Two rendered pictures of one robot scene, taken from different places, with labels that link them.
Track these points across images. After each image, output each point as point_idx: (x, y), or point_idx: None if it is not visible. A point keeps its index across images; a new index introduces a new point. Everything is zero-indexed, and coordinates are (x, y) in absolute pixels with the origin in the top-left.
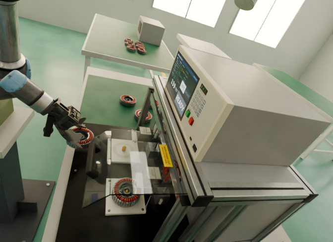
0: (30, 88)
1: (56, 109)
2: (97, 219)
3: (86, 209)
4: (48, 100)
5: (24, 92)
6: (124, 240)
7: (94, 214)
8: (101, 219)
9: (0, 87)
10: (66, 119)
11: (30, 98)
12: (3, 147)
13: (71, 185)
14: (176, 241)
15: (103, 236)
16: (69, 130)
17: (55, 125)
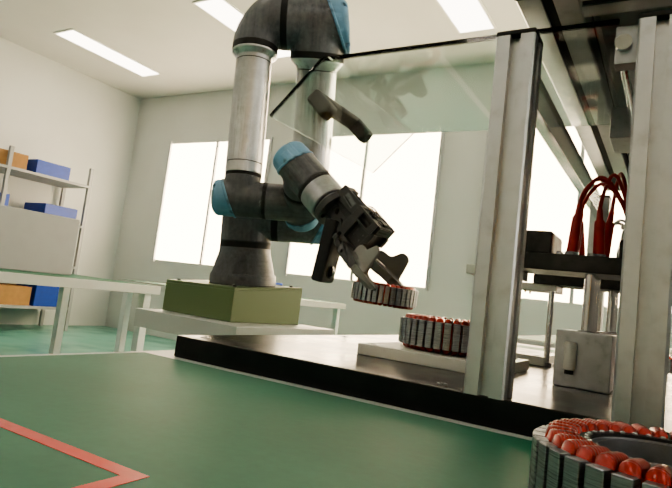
0: (311, 160)
1: (343, 202)
2: (331, 350)
3: (319, 344)
4: (333, 184)
5: (299, 164)
6: (374, 368)
7: (329, 348)
8: (342, 352)
9: (276, 187)
10: (355, 218)
11: (305, 174)
12: (244, 326)
13: (317, 336)
14: (600, 415)
15: (321, 355)
16: (358, 246)
17: (334, 238)
